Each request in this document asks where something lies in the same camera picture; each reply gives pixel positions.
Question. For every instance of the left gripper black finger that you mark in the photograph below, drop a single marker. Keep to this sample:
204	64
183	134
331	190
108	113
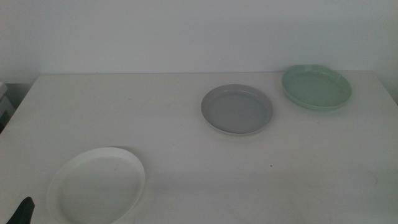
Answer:
22	213

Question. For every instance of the white shallow bowl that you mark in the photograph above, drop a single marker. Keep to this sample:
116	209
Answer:
96	186

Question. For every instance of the grey shallow bowl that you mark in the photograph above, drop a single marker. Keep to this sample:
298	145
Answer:
237	110

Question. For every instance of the green shallow bowl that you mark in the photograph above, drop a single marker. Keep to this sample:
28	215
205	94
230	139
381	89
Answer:
316	87

